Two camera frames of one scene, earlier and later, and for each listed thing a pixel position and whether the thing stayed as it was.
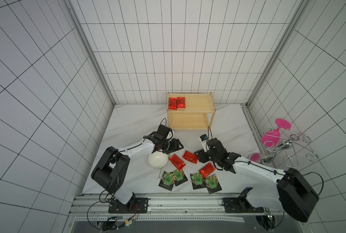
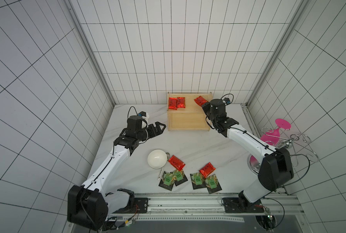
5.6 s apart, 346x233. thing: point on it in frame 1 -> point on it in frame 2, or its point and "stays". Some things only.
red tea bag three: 190,157 -> 200,100
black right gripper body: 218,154 -> 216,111
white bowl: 158,159 stays
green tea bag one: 167,181 stays
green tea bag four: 212,184 stays
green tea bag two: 180,176 stays
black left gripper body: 165,145 -> 142,134
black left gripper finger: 175,145 -> 153,131
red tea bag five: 207,170 stays
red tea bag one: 172,103 stays
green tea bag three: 198,180 stays
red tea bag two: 181,102 stays
